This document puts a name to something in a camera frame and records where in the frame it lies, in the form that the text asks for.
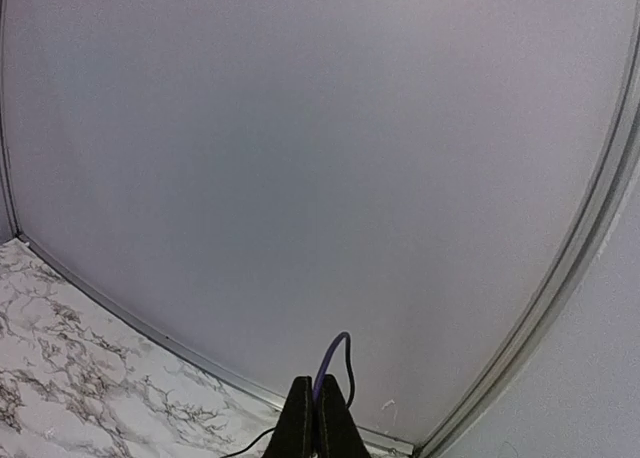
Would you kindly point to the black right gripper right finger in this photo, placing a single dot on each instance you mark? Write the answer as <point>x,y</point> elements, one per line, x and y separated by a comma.
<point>336,434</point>

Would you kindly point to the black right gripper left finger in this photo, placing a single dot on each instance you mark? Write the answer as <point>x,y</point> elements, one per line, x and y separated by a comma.
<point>292,436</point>

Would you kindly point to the left aluminium corner post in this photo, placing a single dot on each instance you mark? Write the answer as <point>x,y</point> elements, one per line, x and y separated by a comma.
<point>7,187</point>

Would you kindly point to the aluminium corner post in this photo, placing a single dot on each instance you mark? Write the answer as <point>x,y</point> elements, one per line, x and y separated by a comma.
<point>7,187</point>
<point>604,195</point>

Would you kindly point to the right aluminium corner post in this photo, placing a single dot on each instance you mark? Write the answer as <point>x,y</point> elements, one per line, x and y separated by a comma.
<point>604,195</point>

